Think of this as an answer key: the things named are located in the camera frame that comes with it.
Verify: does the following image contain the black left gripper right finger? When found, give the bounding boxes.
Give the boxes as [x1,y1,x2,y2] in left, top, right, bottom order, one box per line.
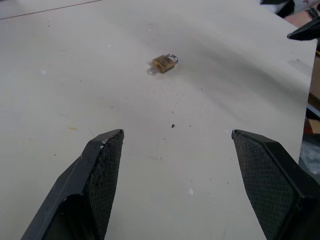
[231,129,320,240]

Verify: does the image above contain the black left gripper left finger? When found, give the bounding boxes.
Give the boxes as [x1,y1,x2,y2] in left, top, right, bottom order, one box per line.
[20,128,125,240]

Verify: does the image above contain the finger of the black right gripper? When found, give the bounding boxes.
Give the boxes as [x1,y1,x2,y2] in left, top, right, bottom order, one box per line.
[286,17,320,41]

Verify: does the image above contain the black wristwatch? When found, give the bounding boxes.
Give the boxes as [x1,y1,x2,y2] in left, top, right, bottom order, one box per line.
[308,6,320,20]

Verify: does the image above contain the black and white patterned clothing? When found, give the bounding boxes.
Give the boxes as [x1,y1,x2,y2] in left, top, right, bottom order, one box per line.
[259,0,320,19]

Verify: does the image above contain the brass padlock with silver shackle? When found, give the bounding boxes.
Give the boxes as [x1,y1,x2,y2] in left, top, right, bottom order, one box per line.
[152,52,179,74]

